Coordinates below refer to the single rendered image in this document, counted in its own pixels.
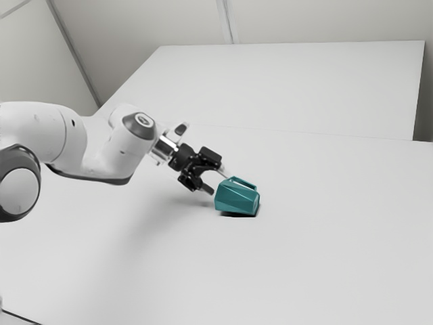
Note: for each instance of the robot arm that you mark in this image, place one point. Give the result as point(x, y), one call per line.
point(67, 142)

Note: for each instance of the teal faceted mug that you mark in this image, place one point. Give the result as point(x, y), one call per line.
point(236, 199)

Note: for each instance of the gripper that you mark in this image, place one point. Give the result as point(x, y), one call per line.
point(184, 158)

